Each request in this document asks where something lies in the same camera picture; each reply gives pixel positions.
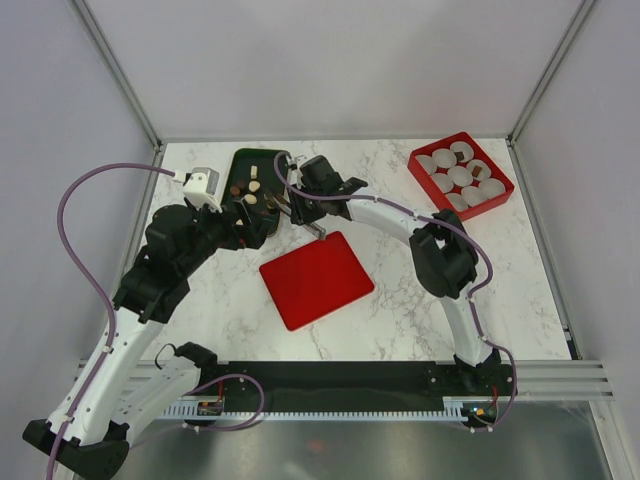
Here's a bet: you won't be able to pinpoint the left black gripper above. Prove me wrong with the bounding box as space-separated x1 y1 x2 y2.
179 197 274 276

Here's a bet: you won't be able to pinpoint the metal tongs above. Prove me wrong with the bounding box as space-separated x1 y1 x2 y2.
264 190 327 241

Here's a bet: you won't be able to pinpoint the dark green tray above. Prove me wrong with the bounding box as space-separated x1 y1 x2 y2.
221 148 285 237

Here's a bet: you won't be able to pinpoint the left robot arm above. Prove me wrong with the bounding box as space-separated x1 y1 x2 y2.
23 201 273 479

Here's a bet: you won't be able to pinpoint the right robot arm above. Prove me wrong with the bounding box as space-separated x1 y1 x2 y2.
274 151 506 395

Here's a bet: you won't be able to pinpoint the red chocolate box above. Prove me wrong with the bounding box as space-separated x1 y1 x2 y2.
407 132 515 221

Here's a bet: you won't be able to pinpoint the red box lid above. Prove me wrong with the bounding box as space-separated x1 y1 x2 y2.
259 232 374 332

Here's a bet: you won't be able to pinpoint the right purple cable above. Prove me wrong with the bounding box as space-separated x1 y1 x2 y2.
274 151 517 436

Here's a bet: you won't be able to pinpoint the purple cable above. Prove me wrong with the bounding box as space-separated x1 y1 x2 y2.
274 151 517 436
43 162 186 479

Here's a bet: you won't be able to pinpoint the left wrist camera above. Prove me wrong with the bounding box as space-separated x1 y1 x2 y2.
182 167 222 212

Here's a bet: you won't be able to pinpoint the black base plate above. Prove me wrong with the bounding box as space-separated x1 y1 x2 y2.
216 361 513 412

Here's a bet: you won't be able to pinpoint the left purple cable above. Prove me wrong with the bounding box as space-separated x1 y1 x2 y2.
43 162 186 479

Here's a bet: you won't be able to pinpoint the white cable duct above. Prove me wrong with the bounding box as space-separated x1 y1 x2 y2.
158 397 499 422

